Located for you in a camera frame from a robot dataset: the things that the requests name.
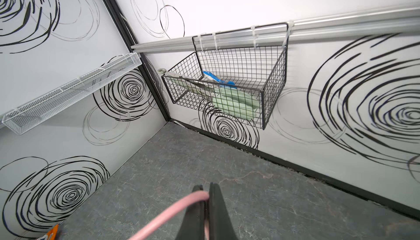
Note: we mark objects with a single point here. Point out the clear plastic wall shelf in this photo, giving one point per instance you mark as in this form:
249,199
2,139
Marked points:
28,116

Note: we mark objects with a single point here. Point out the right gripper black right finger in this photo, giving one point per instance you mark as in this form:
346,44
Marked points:
220,226

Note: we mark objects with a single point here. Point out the black wire basket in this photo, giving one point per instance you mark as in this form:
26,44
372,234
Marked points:
251,60

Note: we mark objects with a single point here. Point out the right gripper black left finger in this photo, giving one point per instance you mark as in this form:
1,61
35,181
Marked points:
193,224

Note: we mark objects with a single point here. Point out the green item in basket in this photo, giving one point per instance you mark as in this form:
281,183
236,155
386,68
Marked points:
236,103

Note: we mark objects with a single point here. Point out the orange white snack bag left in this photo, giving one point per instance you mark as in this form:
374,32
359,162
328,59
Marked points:
51,234

